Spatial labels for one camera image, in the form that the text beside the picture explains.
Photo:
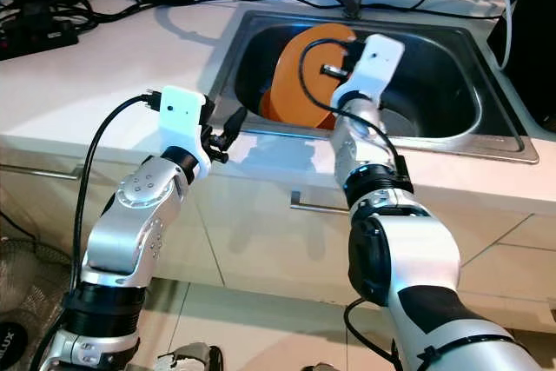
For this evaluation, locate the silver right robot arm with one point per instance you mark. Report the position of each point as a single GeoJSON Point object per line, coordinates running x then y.
{"type": "Point", "coordinates": [408, 258]}

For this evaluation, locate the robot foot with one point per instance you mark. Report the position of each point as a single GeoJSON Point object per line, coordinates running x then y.
{"type": "Point", "coordinates": [320, 367]}
{"type": "Point", "coordinates": [191, 358]}

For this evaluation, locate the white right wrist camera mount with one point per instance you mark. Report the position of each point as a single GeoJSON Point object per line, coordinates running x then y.
{"type": "Point", "coordinates": [375, 62]}

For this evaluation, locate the orange plastic plate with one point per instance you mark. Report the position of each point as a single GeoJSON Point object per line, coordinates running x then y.
{"type": "Point", "coordinates": [291, 76]}

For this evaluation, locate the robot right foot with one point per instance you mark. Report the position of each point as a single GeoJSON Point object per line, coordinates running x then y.
{"type": "Point", "coordinates": [320, 367]}

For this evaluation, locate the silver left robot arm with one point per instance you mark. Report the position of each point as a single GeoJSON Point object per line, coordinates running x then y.
{"type": "Point", "coordinates": [139, 223]}

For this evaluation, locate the black power strip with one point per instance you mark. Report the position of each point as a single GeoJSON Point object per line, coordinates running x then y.
{"type": "Point", "coordinates": [43, 36]}

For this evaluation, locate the orange plastic bowl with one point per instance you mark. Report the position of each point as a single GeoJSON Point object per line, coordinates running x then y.
{"type": "Point", "coordinates": [266, 103]}

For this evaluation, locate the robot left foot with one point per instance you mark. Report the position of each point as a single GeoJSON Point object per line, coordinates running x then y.
{"type": "Point", "coordinates": [191, 358]}

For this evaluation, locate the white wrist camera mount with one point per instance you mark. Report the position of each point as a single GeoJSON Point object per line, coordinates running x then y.
{"type": "Point", "coordinates": [375, 62]}
{"type": "Point", "coordinates": [182, 123]}

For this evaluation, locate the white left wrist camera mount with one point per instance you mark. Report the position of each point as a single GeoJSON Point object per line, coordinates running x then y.
{"type": "Point", "coordinates": [182, 123]}

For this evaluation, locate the stainless steel sink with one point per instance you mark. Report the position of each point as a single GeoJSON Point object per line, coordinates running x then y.
{"type": "Point", "coordinates": [443, 84]}

